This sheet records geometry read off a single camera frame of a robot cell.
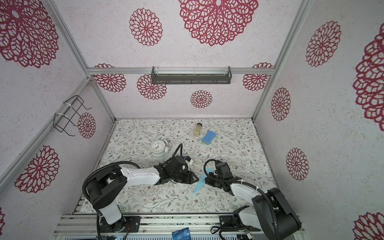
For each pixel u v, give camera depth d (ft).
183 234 2.35
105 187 1.53
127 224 2.39
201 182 2.82
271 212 1.33
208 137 3.48
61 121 2.38
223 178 2.27
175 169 2.27
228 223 2.46
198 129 3.69
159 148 3.21
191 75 3.09
